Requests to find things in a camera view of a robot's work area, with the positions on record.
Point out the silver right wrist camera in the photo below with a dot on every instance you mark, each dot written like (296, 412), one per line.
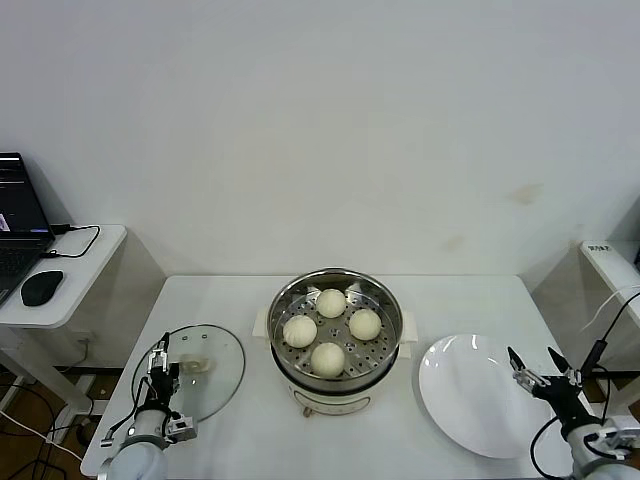
(620, 435)

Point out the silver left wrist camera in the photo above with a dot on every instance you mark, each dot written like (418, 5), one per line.
(181, 429)

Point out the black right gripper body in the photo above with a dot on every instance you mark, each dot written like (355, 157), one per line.
(562, 397)

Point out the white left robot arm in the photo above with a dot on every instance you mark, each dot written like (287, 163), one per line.
(135, 460)

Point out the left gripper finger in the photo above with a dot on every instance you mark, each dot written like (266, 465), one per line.
(176, 376)
(159, 360)

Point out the white steamed baozi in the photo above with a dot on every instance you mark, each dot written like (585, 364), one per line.
(300, 331)
(364, 324)
(327, 360)
(331, 303)

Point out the black computer mouse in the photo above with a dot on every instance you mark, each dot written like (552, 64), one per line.
(40, 287)

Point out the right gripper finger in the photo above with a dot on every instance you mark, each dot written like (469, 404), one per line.
(525, 375)
(570, 376)

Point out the white floor power strip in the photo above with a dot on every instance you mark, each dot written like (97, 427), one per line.
(98, 407)

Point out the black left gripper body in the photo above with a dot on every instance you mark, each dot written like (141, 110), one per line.
(162, 387)

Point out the steel perforated steamer basket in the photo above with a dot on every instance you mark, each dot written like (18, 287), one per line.
(372, 352)

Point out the black laptop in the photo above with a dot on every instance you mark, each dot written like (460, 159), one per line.
(20, 210)

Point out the white round plate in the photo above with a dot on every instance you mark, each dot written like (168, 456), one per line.
(470, 400)

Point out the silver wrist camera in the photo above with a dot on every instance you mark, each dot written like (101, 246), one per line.
(620, 435)
(181, 429)

